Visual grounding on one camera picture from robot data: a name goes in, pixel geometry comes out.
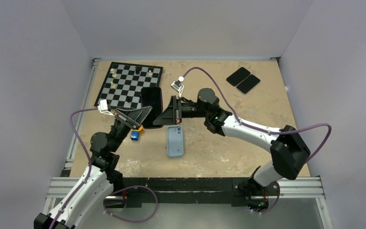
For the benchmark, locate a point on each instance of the light blue phone case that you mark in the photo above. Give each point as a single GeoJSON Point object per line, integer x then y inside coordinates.
{"type": "Point", "coordinates": [175, 143]}

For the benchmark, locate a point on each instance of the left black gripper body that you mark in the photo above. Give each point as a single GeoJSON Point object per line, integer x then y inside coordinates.
{"type": "Point", "coordinates": [126, 119]}

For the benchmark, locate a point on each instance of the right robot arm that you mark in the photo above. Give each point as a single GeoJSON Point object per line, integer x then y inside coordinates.
{"type": "Point", "coordinates": [288, 151]}

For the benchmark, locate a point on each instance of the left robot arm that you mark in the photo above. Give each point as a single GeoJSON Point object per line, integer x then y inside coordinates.
{"type": "Point", "coordinates": [100, 178]}

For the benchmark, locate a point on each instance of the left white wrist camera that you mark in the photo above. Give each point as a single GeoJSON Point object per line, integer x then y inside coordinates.
{"type": "Point", "coordinates": [103, 107]}

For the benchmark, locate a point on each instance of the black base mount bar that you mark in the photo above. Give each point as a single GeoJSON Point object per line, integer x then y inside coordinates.
{"type": "Point", "coordinates": [235, 191]}

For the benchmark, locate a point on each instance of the black white chessboard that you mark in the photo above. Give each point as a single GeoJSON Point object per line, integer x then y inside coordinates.
{"type": "Point", "coordinates": [127, 83]}

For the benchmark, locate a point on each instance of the black phone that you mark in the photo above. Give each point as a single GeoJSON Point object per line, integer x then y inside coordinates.
{"type": "Point", "coordinates": [238, 76]}

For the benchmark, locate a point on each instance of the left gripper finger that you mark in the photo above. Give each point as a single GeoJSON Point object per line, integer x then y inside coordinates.
{"type": "Point", "coordinates": [125, 113]}
{"type": "Point", "coordinates": [139, 115]}

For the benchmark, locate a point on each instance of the yellow toy brick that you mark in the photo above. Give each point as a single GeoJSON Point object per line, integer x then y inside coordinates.
{"type": "Point", "coordinates": [141, 129]}

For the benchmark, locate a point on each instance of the blue toy brick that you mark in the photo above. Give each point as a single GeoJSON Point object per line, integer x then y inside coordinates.
{"type": "Point", "coordinates": [135, 135]}

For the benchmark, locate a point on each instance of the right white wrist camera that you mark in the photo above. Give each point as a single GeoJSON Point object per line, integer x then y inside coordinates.
{"type": "Point", "coordinates": [178, 86]}

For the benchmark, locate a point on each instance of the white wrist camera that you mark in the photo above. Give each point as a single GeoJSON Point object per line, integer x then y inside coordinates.
{"type": "Point", "coordinates": [178, 86]}
{"type": "Point", "coordinates": [103, 107]}

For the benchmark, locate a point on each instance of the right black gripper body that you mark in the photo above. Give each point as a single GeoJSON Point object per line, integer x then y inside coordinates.
{"type": "Point", "coordinates": [178, 111]}

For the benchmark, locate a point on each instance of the black chess piece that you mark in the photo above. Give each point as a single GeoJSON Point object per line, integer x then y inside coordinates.
{"type": "Point", "coordinates": [128, 99]}
{"type": "Point", "coordinates": [137, 70]}

